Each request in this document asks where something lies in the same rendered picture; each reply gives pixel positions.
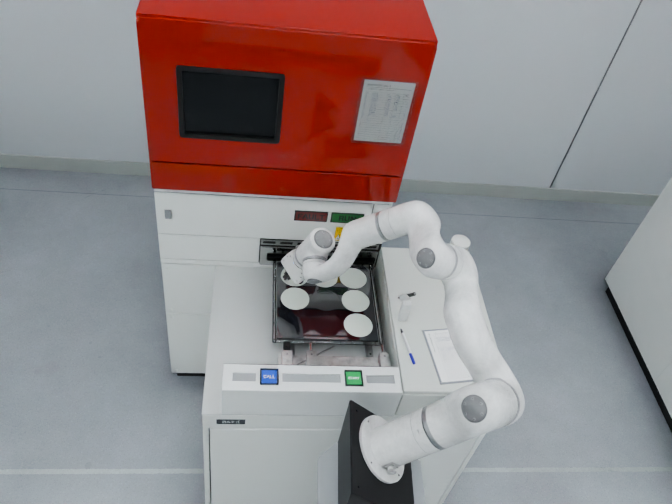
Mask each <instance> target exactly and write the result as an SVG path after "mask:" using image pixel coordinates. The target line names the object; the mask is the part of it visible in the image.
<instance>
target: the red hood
mask: <svg viewBox="0 0 672 504"><path fill-rule="evenodd" d="M136 28H137V39H138V49H139V59H140V70H141V80H142V90H143V100H144V111H145V121H146V131H147V141H148V152H149V162H150V172H151V183H152V188H153V189H169V190H186V191H203V192H221V193H238V194H255V195H273V196H290V197H307V198H325V199H342V200H359V201H377V202H394V203H395V202H396V201H397V197H398V193H399V189H400V186H401V182H402V178H403V175H404V171H405V167H406V163H407V160H408V156H409V152H410V148H411V145H412V141H413V137H414V134H415V130H416V126H417V122H418V119H419V115H420V111H421V107H422V104H423V100H424V96H425V92H426V89H427V85H428V81H429V78H430V74H431V70H432V66H433V63H434V59H435V55H436V51H437V44H438V40H437V37H436V34H435V31H434V28H433V26H432V23H431V20H430V17H429V15H428V12H427V9H426V6H425V3H424V1H423V0H140V1H139V4H138V7H137V10H136Z"/></svg>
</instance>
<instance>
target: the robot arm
mask: <svg viewBox="0 0 672 504"><path fill-rule="evenodd" d="M440 228H441V222H440V219H439V217H438V215H437V213H436V212H435V211H434V209H433V208H432V207H431V206H429V205H428V204H427V203H425V202H423V201H409V202H405V203H402V204H399V205H396V206H393V207H390V208H387V209H385V210H382V211H379V212H376V213H373V214H370V215H367V216H365V217H362V218H359V219H356V220H353V221H351V222H349V223H347V224H346V225H345V226H344V228H343V230H342V233H341V237H340V240H339V243H338V246H337V248H336V250H335V252H334V254H333V255H332V256H331V258H330V259H329V260H328V261H327V258H328V255H329V253H330V252H331V251H332V250H333V249H334V247H335V238H334V236H333V234H332V233H331V232H330V231H329V230H327V229H325V228H316V229H314V230H313V231H312V232H311V233H310V234H309V235H308V237H307V238H306V239H305V240H304V241H303V242H302V243H301V244H300V245H297V246H296V249H294V250H292V251H291V252H289V253H288V254H287V255H286V256H284V257H283V258H282V260H281V263H282V265H283V267H284V268H285V273H284V274H285V275H284V276H283V278H284V281H285V280H287V279H288V280H290V279H292V281H293V282H294V283H295V284H302V283H303V281H304V280H305V281H306V282H307V283H310V284H318V283H322V282H326V281H329V280H332V279H335V278H337V277H339V276H341V275H342V274H344V273H345V272H346V271H347V270H348V269H349V268H350V267H351V265H352V264H353V262H354V261H355V259H356V257H357V256H358V254H359V252H360V251H361V249H363V248H365V247H369V246H372V245H376V244H379V243H382V242H386V241H389V240H392V239H396V238H399V237H402V236H406V235H408V237H409V252H410V257H411V260H412V262H413V264H414V265H415V267H416V268H417V269H418V271H419V272H420V273H422V274H423V275H424V276H426V277H429V278H432V279H439V280H441V281H442V283H443V285H444V288H445V301H444V309H443V313H444V319H445V323H446V326H447V329H448V332H449V335H450V338H451V340H452V343H453V345H454V348H455V350H456V352H457V354H458V356H459V357H460V359H461V361H462V362H463V363H464V365H465V366H466V368H467V370H468V371H469V373H470V375H471V377H472V379H473V381H474V383H472V384H469V385H466V386H464V387H461V388H459V389H457V390H455V391H453V392H452V393H450V394H448V395H447V396H446V397H444V398H443V399H441V400H439V401H436V402H434V403H432V404H429V405H427V406H425V407H422V408H420V409H418V410H415V411H413V412H411V413H408V414H406V415H404V416H401V417H399V418H397V419H394V420H392V421H389V422H387V421H386V420H384V419H383V418H381V417H379V416H376V415H372V416H369V417H367V418H365V419H364V420H363V422H362V423H361V426H360V431H359V441H360V447H361V451H362V454H363V457H364V460H365V462H366V464H367V466H368V467H369V469H370V470H371V472H372V473H373V474H374V475H375V476H376V477H377V478H378V479H379V480H380V481H382V482H384V483H387V484H392V483H395V482H397V481H399V480H400V478H401V477H402V475H403V471H404V465H405V464H407V463H410V462H412V461H415V460H418V459H420V458H423V457H426V456H428V455H431V454H433V453H436V452H439V451H441V450H444V449H447V448H449V447H452V446H454V445H457V444H460V443H462V442H465V441H467V440H469V439H472V438H474V437H477V436H480V435H483V434H485V433H488V432H490V431H493V430H496V429H499V428H502V427H505V426H508V425H510V424H513V423H514V422H516V421H517V420H518V419H519V418H520V417H521V416H522V414H523V412H524V408H525V399H524V395H523V392H522V389H521V387H520V385H519V383H518V381H517V379H516V378H515V376H514V374H513V372H512V371H511V369H510V368H509V366H508V364H507V363H506V361H505V360H504V358H503V357H502V355H501V354H500V352H499V351H498V349H497V347H496V345H495V344H494V342H493V340H492V338H491V335H490V333H489V330H488V327H487V324H486V321H485V318H484V315H483V313H482V309H481V306H480V301H479V295H478V271H477V268H476V265H475V262H474V260H473V258H472V256H471V255H470V253H469V252H468V251H467V250H465V249H463V248H461V247H458V246H455V245H452V244H448V243H445V242H444V241H443V239H442V238H441V235H440Z"/></svg>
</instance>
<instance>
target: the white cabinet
mask: <svg viewBox="0 0 672 504"><path fill-rule="evenodd" d="M344 418H345V416H288V415H202V422H203V452H204V481H205V504H318V502H317V460H318V457H319V456H321V455H322V454H323V453H324V452H325V451H327V450H328V449H329V448H330V447H331V446H333V445H334V444H335V443H336V442H337V441H338V440H339V436H340V433H341V429H342V426H343V422H344ZM485 434H486V433H485ZM485 434H483V435H480V436H477V437H474V438H472V439H469V440H467V441H465V442H462V443H460V444H457V445H454V446H452V447H449V448H447V449H444V450H441V451H439V452H436V453H433V454H431V455H428V456H426V457H423V458H420V459H418V460H419V461H420V462H421V469H422V477H423V485H424V493H425V501H426V504H443V502H444V500H445V499H446V497H447V495H448V494H449V492H450V491H451V489H452V487H453V486H454V484H455V482H456V481H457V479H458V478H459V476H460V474H461V473H462V471H463V470H464V468H465V466H466V465H467V463H468V461H469V460H470V458H471V457H472V455H473V453H474V452H475V450H476V449H477V447H478V445H479V444H480V442H481V440H482V439H483V437H484V436H485Z"/></svg>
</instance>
